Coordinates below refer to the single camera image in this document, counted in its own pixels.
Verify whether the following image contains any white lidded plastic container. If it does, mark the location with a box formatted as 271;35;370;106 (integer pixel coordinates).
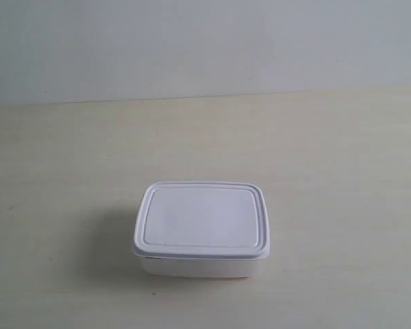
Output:
132;181;271;278

